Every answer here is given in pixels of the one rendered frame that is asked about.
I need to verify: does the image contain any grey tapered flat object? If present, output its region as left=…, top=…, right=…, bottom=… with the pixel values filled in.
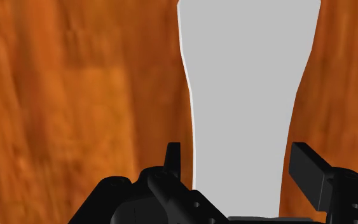
left=176, top=0, right=322, bottom=219

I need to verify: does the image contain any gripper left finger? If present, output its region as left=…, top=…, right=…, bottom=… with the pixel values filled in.
left=68, top=142, right=230, bottom=224

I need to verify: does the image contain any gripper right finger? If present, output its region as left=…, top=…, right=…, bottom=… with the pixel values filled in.
left=288, top=141, right=358, bottom=224

